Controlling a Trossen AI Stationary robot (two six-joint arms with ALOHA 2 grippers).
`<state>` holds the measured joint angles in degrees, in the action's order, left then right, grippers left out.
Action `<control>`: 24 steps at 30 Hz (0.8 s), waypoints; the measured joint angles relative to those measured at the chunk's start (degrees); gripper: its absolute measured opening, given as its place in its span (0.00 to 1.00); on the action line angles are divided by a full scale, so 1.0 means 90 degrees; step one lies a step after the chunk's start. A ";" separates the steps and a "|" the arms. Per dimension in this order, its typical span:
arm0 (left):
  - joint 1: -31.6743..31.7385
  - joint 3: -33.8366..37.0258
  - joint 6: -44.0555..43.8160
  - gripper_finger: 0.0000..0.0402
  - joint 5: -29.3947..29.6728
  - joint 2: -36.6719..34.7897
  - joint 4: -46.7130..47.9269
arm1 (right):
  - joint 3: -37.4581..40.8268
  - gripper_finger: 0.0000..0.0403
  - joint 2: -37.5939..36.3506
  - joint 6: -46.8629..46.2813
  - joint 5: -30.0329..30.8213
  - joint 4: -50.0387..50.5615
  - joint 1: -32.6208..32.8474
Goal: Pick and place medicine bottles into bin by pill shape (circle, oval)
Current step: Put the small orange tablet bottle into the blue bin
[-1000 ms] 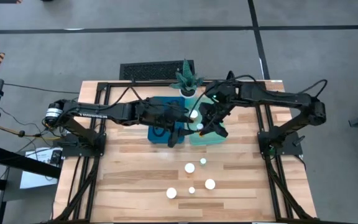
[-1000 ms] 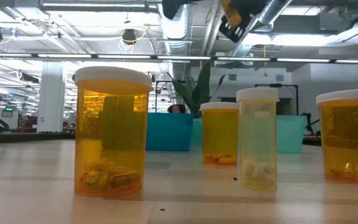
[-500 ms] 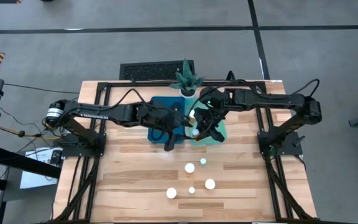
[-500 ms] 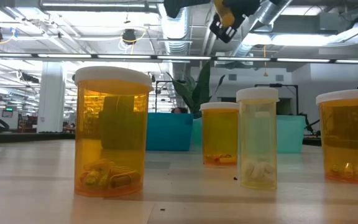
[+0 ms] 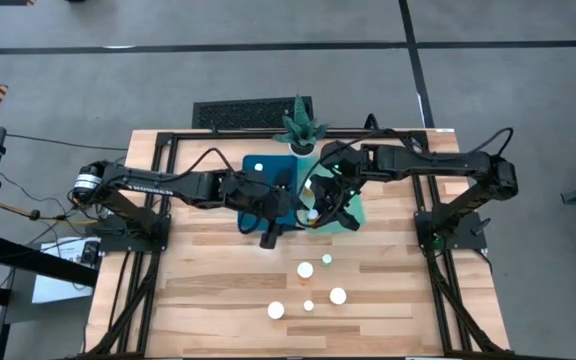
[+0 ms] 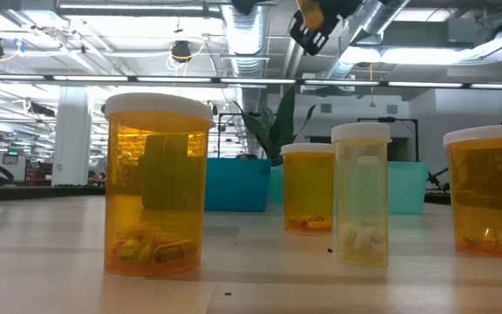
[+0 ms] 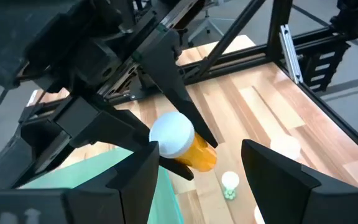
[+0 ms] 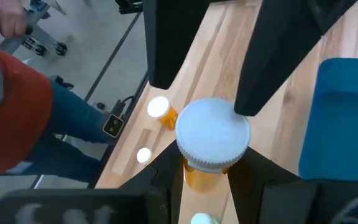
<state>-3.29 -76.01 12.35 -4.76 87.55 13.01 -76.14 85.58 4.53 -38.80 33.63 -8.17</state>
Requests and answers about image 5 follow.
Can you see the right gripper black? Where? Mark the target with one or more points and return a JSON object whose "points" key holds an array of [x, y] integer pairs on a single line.
{"points": [[330, 192]]}

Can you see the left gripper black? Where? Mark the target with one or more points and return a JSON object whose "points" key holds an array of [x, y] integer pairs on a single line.
{"points": [[260, 200]]}

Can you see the white ball large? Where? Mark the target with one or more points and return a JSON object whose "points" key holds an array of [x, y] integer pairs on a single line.
{"points": [[305, 270]]}

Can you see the white ball tiny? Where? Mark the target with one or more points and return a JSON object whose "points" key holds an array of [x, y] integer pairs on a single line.
{"points": [[308, 305]]}

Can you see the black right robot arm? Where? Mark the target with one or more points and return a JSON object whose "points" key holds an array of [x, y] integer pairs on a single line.
{"points": [[433, 165]]}

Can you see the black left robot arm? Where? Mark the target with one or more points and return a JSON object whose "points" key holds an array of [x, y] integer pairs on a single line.
{"points": [[153, 182]]}

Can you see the mint green plastic bin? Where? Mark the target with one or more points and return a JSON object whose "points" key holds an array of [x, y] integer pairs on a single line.
{"points": [[335, 226]]}

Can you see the dark blue plastic bin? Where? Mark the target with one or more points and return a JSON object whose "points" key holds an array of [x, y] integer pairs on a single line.
{"points": [[268, 160]]}

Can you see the green plant in white pot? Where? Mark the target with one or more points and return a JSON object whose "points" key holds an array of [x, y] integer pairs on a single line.
{"points": [[302, 131]]}

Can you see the small black device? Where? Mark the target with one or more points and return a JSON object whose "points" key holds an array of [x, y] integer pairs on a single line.
{"points": [[89, 251]]}

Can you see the white paper sheet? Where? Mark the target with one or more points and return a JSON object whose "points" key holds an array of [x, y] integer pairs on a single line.
{"points": [[58, 287]]}

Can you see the black equipment stand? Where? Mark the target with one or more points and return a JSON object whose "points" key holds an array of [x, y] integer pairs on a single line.
{"points": [[43, 265]]}

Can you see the orange striped floor strip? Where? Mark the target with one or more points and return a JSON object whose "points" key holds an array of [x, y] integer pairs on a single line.
{"points": [[3, 2]]}

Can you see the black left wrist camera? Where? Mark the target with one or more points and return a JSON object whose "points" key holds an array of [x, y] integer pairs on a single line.
{"points": [[270, 237]]}

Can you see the black aluminium table frame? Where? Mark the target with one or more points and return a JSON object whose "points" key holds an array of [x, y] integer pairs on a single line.
{"points": [[228, 135]]}

